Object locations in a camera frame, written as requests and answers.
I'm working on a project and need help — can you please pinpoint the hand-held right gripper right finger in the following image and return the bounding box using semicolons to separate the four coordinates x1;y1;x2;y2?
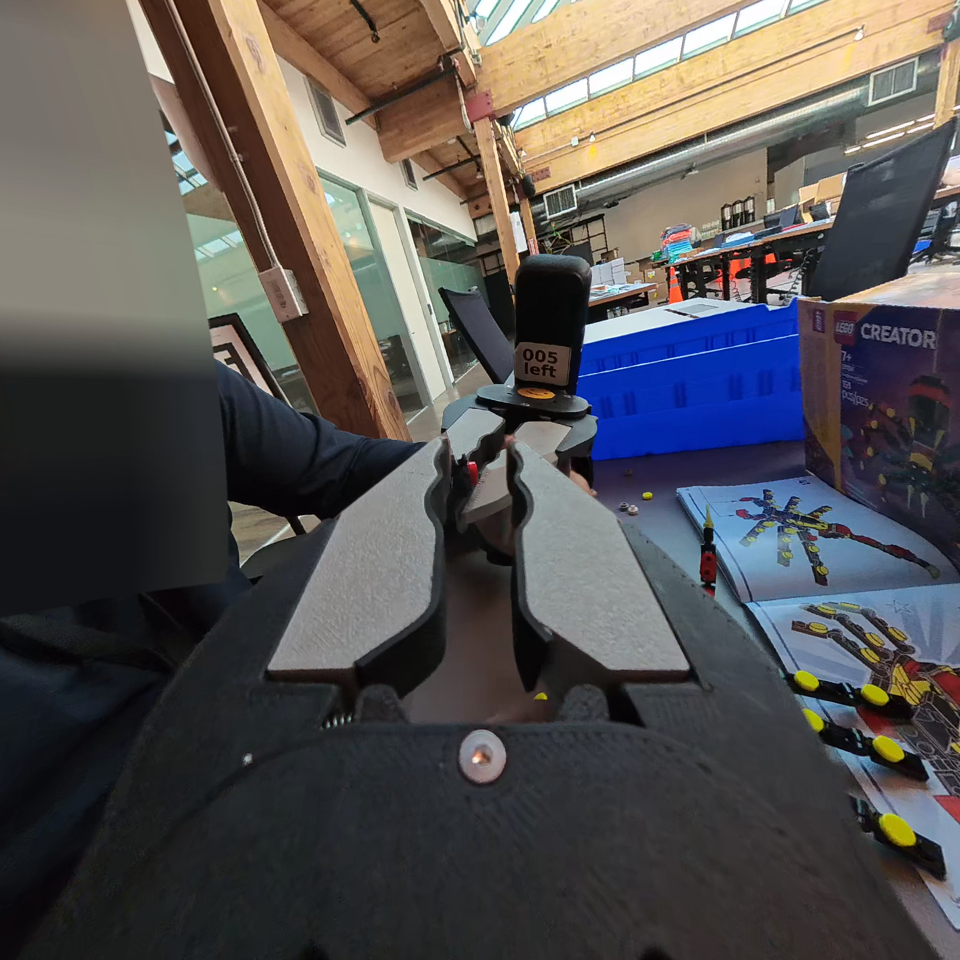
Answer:
504;441;693;695

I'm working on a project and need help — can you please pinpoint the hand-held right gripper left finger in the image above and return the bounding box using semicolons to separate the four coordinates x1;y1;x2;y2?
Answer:
266;437;453;699

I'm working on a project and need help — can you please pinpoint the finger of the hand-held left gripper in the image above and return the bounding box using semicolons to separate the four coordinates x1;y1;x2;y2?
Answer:
459;421;580;528
447;408;507;470

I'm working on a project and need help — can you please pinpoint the black yellow lego spider model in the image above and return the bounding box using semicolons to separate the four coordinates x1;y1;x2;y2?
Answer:
783;667;948;881

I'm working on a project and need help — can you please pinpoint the person's left forearm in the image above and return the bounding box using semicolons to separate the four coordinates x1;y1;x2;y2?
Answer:
216;360;436;530

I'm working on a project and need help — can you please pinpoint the red black lego tail piece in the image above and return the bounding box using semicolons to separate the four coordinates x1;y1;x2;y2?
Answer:
697;504;719;599

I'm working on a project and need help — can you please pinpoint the open lego instruction booklet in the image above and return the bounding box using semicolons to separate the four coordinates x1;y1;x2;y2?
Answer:
746;583;960;933

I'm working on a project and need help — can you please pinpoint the purple lego set box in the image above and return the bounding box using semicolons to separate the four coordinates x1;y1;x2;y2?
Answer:
797;296;960;573

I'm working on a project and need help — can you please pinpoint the stack of coloured cloths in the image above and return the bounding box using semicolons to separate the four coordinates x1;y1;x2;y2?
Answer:
658;223;715;262

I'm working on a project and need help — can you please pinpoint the blue plastic bin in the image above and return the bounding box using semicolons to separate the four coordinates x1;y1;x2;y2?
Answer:
576;298;808;463

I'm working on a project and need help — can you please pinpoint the long work desk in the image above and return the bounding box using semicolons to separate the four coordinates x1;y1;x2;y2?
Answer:
663;217;835;305

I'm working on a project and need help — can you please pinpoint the grey electrical box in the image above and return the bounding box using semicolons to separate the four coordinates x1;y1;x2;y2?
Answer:
258;265;310;324

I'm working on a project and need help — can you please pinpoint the person's dark clothing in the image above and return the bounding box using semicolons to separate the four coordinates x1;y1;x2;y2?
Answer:
0;510;256;960

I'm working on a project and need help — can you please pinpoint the black computer monitor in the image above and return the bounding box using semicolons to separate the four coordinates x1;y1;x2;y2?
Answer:
804;118;960;303

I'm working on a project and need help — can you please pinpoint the silver ventilation duct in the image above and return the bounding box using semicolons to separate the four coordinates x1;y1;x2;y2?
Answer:
573;81;873;207

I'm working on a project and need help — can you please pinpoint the black picture frame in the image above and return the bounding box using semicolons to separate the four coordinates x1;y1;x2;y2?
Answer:
207;312;290;406

